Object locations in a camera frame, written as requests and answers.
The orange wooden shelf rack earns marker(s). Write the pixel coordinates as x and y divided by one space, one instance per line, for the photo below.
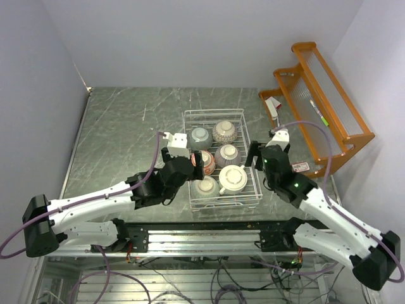
312 78

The purple striped bowl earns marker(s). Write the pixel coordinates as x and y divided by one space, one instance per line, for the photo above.
227 154

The red patterned bowl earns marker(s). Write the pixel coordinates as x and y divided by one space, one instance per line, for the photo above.
208 162

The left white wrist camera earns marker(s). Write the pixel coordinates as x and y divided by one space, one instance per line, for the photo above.
176 144

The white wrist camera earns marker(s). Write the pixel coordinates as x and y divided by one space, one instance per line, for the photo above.
176 144
279 138

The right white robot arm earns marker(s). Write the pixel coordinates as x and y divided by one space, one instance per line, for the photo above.
371 254

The white handled soup bowl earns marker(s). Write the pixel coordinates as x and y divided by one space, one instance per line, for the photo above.
232 179

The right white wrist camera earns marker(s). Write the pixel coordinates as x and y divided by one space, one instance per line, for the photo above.
279 138

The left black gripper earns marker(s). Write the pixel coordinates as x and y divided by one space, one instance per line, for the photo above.
198 172

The aluminium mounting rail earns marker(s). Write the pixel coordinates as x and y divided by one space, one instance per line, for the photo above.
202 244

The white red eraser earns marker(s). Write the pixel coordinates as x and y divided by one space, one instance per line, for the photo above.
273 105

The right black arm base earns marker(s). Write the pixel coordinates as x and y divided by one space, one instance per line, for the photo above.
277 236

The small red label card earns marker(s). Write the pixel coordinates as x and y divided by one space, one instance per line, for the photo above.
301 167

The light grey bowl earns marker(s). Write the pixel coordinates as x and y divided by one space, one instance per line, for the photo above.
205 189

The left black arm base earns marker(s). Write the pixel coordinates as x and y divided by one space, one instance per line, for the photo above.
133 239

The green tipped marker pen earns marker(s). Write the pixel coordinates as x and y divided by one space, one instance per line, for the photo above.
319 113

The white wire dish rack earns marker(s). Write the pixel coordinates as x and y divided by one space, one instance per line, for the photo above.
251 195

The beige patterned bowl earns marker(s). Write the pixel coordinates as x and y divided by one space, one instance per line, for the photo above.
224 132

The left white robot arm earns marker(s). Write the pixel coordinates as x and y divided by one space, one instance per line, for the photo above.
48 225

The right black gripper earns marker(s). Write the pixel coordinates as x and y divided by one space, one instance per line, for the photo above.
255 150

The grey ceramic bowl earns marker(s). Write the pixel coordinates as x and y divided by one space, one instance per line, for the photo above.
200 139

